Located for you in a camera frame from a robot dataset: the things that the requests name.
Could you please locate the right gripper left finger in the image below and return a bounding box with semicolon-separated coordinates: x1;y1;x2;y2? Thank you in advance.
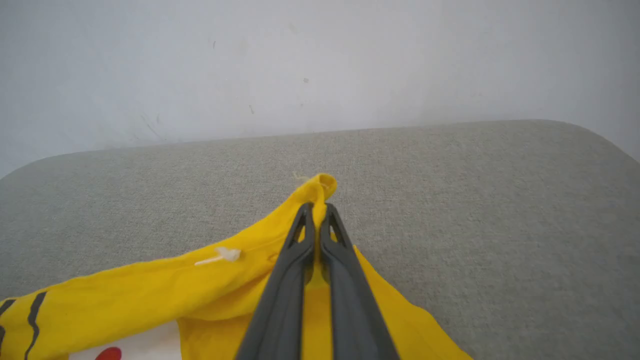
235;202;317;360

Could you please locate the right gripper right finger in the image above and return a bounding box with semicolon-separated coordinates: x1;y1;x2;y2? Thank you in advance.
319;203;401;360

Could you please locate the yellow printed shirt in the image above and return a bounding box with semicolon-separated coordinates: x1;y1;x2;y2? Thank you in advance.
0;173;473;360

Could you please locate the grey fabric sofa cushion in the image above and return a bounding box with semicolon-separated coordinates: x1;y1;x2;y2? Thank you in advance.
0;119;640;360

